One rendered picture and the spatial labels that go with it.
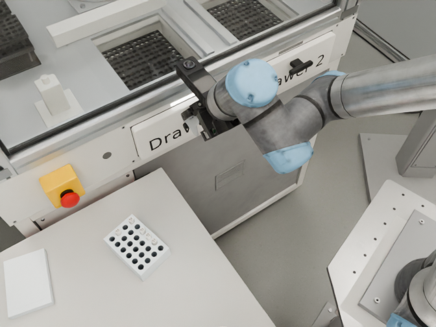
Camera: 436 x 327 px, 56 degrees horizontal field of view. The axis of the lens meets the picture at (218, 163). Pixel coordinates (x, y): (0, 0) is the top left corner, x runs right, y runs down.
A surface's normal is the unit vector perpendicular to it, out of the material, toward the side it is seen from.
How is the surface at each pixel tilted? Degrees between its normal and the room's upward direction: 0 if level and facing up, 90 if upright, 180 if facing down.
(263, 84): 35
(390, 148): 5
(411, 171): 90
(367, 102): 84
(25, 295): 0
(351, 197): 0
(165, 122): 90
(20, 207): 90
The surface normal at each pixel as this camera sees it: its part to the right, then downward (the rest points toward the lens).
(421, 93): -0.73, 0.49
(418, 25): -0.86, 0.43
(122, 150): 0.56, 0.68
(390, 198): 0.00, -0.57
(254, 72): 0.32, -0.08
